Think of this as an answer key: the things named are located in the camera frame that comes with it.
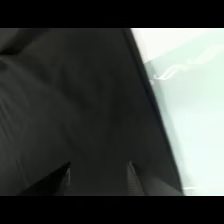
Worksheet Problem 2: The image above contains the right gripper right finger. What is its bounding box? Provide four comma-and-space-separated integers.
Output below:
127, 161, 168, 197

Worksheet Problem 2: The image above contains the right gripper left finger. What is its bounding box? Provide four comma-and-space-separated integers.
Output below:
20, 161, 72, 197

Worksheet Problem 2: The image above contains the black garment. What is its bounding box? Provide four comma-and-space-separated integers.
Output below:
0, 27, 186, 197

